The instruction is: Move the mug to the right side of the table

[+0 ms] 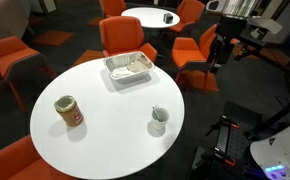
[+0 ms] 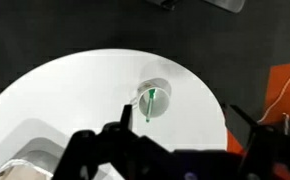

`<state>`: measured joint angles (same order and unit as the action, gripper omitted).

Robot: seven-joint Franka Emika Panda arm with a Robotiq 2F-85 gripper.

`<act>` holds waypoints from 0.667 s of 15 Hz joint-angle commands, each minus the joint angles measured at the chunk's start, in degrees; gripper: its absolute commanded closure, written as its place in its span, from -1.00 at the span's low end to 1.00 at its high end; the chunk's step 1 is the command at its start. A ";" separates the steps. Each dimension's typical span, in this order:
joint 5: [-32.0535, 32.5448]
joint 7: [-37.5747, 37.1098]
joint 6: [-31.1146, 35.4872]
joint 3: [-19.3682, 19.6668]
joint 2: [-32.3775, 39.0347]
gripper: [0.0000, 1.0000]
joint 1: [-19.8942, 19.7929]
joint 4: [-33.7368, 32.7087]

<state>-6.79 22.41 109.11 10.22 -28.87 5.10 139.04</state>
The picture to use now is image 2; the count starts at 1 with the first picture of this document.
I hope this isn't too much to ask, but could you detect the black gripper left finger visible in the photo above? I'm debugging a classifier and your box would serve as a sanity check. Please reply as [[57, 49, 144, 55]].
[[51, 104, 173, 180]]

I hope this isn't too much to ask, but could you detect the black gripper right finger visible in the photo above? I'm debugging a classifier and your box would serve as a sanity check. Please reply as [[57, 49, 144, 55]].
[[222, 104, 290, 180]]

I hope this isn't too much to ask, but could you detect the white mug with yellow print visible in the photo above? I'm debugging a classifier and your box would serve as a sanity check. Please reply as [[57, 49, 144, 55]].
[[130, 77, 173, 120]]

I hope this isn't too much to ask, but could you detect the green pen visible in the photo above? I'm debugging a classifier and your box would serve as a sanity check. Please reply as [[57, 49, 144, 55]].
[[145, 88, 158, 124]]

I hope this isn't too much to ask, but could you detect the aluminium foil tray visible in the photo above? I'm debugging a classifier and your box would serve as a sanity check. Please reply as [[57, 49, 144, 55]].
[[0, 137, 73, 180]]

